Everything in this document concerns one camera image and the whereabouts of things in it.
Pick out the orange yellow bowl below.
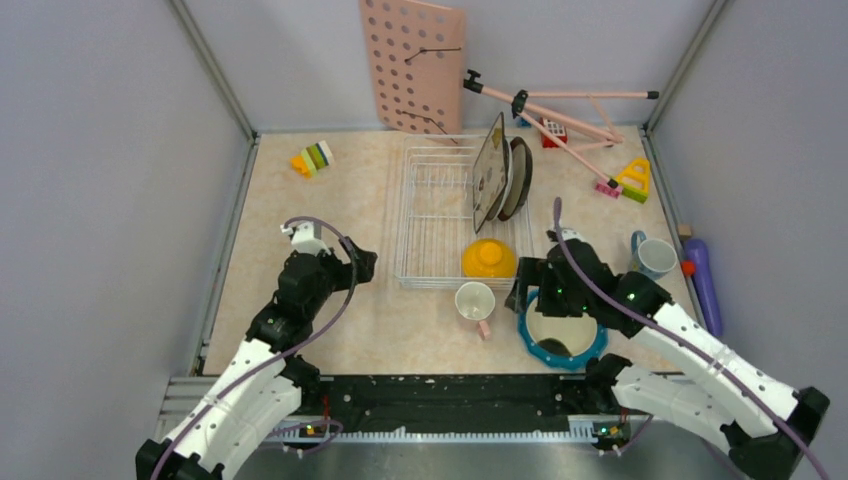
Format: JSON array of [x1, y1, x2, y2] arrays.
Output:
[[461, 238, 517, 278]]

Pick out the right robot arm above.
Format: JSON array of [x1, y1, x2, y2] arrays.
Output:
[[505, 238, 830, 479]]

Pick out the white pink handled cup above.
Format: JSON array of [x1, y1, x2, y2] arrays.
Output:
[[454, 281, 496, 341]]

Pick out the stacked colourful toy blocks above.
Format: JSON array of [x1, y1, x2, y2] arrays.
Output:
[[290, 140, 334, 178]]

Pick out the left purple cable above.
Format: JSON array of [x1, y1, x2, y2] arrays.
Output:
[[148, 215, 359, 480]]

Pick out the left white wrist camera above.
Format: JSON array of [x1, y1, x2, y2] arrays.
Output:
[[280, 221, 331, 256]]

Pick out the square floral plate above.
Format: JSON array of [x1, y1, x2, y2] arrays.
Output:
[[472, 113, 505, 234]]

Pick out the yellow green toy block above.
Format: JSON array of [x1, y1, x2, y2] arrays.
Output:
[[615, 158, 651, 204]]

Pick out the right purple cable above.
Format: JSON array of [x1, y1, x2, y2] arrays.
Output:
[[553, 197, 833, 480]]

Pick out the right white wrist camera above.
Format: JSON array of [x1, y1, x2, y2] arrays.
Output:
[[546, 227, 587, 243]]

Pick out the blue white mug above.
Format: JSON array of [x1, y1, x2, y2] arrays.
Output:
[[628, 230, 678, 281]]

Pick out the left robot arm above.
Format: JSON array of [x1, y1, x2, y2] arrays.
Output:
[[135, 237, 378, 479]]

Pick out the white plate red characters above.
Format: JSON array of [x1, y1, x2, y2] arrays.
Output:
[[486, 139, 513, 221]]

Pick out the pink toy block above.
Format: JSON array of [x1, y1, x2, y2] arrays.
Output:
[[594, 179, 623, 198]]

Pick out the dark red rimmed plate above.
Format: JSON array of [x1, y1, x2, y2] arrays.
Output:
[[497, 137, 534, 221]]

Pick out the purple handled tool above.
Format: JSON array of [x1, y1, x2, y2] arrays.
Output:
[[681, 238, 724, 338]]

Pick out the pink folding tripod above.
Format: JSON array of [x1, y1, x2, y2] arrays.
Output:
[[462, 68, 660, 190]]

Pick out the blue rimmed bowl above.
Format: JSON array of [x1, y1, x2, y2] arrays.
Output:
[[517, 290, 609, 372]]

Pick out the purple cable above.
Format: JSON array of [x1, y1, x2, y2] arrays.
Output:
[[148, 215, 359, 480], [553, 197, 833, 480]]

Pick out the pink pegboard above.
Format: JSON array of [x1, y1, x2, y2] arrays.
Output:
[[358, 0, 467, 135]]

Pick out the red white toy block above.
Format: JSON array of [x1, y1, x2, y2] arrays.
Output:
[[539, 117, 568, 149]]

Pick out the white wire dish rack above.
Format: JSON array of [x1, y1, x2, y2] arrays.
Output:
[[394, 132, 536, 290]]

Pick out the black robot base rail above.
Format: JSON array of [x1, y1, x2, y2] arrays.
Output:
[[274, 357, 654, 445]]

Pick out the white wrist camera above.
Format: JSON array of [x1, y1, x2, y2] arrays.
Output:
[[546, 227, 587, 243], [280, 221, 331, 256]]

